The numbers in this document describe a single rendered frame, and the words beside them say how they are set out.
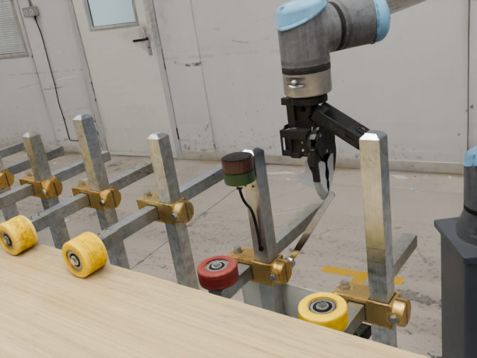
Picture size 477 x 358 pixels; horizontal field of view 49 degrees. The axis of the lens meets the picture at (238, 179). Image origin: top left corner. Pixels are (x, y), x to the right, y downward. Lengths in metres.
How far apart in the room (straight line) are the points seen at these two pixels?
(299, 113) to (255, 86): 3.13
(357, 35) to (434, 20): 2.62
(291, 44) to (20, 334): 0.69
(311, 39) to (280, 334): 0.50
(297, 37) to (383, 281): 0.45
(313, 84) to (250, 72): 3.18
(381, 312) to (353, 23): 0.52
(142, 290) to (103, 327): 0.11
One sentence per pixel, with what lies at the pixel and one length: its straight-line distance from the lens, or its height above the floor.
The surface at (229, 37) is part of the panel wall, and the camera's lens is 4.18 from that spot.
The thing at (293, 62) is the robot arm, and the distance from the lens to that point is 0.96.
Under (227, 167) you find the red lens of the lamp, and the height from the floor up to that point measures 1.10.
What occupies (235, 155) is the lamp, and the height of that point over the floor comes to 1.11.
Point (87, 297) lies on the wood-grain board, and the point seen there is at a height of 0.90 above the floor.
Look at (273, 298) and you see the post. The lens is 1.14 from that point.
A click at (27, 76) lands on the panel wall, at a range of 5.89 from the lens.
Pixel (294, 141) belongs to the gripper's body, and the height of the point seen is 1.11.
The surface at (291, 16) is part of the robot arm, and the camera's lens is 0.95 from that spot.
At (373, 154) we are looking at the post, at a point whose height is 1.13.
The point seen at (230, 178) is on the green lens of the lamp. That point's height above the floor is 1.08.
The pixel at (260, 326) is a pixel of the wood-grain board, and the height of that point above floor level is 0.90.
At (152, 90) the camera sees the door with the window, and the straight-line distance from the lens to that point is 4.75.
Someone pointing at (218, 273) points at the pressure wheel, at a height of 0.91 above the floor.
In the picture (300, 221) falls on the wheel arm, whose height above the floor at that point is 0.86.
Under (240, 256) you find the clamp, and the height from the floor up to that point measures 0.87.
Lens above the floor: 1.42
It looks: 20 degrees down
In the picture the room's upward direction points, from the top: 9 degrees counter-clockwise
